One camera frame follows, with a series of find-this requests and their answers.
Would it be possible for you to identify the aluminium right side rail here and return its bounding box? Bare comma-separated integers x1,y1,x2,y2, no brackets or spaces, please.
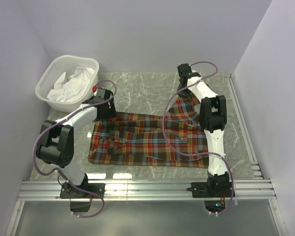
226,74,264,179

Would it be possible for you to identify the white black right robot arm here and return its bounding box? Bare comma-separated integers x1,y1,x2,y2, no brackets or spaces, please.
177,63,232,198

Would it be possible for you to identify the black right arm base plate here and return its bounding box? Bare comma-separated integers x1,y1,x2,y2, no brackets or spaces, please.
186,182,235,198

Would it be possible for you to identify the aluminium mounting rail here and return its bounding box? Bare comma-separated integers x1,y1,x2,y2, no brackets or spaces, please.
17,179,276,202

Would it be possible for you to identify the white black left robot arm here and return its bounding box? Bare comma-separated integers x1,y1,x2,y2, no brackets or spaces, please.
34,88,117,198

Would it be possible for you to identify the white crumpled shirt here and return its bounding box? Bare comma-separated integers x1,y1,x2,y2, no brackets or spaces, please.
47,67,95,103

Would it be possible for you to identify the white plastic laundry basket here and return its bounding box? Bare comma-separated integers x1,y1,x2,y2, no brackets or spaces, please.
35,55,99,113

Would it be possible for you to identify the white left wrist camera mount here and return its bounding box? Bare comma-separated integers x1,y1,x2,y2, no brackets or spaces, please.
92,86,98,95

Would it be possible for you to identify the red brown plaid shirt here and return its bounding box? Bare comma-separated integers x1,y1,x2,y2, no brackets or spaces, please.
88,94,208,168

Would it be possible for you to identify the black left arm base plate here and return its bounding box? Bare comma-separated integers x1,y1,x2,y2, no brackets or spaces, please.
59,183,105,199

